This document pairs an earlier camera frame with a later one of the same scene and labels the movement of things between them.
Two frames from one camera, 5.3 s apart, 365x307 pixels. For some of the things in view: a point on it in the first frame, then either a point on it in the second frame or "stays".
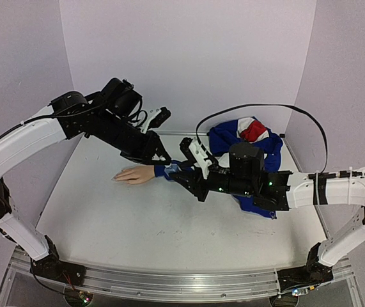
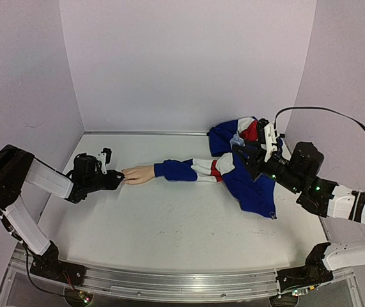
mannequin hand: [137, 174] stays
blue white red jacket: [221, 138] stays
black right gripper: [199, 184] → [257, 160]
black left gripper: [146, 156] → [113, 183]
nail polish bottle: [173, 168] → [236, 141]
